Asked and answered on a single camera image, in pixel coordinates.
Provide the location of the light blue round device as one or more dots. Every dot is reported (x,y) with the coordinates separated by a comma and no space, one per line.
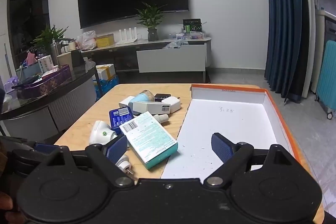
(143,97)

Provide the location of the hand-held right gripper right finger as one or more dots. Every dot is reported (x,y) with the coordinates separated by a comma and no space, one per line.
(221,146)

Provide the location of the leafy green plant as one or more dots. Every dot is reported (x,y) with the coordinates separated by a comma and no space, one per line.
(48,36)

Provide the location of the clear plastic bags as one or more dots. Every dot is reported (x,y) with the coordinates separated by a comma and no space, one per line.
(176,44)

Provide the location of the blue wrapped bottle pack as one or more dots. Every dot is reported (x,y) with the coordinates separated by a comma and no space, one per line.
(105,86)

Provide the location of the clear bottle with white cap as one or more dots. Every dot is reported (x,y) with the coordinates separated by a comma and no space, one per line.
(160,118)

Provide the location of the purple patterned tray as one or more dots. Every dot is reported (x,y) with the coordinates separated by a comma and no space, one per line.
(52,82)

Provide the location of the blue plastic case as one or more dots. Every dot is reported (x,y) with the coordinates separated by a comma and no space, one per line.
(120,117)

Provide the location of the orange-rimmed white box lid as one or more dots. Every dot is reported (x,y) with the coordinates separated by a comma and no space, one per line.
(236,121)

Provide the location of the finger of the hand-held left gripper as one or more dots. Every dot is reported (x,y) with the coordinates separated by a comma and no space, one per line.
(44,148)

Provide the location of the small plain white box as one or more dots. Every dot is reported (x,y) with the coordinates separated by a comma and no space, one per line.
(126,102)

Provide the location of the beige cup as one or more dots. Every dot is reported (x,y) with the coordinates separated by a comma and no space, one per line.
(64,60)

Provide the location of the white drawer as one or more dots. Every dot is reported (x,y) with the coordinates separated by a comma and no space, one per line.
(170,58)

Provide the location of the yellow box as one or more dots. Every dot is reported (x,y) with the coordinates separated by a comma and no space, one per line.
(105,41)

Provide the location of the long white barcode box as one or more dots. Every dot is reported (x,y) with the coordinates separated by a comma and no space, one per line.
(149,108)

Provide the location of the teal and white carton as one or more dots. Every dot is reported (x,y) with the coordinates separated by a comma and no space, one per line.
(149,140)

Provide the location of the potted plant in dark vase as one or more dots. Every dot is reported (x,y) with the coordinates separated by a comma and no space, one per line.
(152,16)

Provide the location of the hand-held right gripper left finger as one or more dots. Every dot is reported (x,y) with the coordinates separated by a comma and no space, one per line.
(116,146)

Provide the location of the taped cardboard box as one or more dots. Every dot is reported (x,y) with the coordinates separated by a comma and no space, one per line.
(106,71)

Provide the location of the blue curtain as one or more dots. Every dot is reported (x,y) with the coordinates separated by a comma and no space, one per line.
(281,16)

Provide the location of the steel tumbler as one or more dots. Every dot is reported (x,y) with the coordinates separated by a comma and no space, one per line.
(55,52)

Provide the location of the black and green box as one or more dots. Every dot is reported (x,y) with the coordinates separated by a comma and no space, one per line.
(191,25)

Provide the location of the person's left hand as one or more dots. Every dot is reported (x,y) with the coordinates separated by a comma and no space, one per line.
(5,201)

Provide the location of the teal suitcase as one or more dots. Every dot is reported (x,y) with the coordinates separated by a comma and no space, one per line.
(326,77)

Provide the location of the pinkish plastic bag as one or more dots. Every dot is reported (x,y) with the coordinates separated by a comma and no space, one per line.
(86,40)

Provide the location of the white printed box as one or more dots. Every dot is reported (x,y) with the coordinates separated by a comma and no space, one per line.
(45,64)

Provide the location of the television stand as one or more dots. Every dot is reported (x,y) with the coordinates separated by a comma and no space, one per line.
(126,48)

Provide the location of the white charger adapter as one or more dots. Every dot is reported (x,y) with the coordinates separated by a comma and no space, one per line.
(173,104)

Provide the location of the white plug-in heater leaf logo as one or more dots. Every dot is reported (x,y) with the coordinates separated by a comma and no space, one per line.
(122,161)

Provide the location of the pile of small boxes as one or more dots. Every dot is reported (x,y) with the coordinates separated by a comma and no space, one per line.
(189,35)

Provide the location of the small black box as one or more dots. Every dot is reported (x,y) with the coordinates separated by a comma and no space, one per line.
(162,96)

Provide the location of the white router with antennas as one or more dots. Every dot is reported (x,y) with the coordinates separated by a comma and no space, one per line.
(127,39)

